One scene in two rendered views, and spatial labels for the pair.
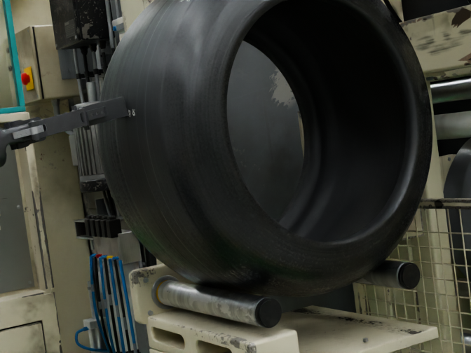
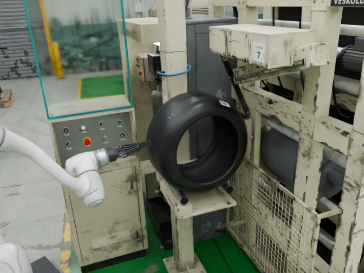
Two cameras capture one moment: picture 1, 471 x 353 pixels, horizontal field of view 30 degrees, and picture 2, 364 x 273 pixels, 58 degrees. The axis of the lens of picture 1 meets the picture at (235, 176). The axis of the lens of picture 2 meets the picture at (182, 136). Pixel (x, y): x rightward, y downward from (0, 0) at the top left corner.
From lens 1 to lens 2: 0.86 m
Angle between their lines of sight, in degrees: 22
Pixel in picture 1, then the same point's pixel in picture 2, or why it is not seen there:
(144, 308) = (159, 177)
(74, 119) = (135, 150)
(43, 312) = (135, 163)
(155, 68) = (158, 138)
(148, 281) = not seen: hidden behind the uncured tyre
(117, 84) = (150, 132)
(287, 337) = (189, 206)
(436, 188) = (258, 144)
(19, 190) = (130, 128)
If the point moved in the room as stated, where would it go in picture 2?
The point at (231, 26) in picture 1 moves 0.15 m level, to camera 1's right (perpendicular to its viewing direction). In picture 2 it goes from (181, 129) to (210, 130)
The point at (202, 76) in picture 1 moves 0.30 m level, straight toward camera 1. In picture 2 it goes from (170, 144) to (156, 173)
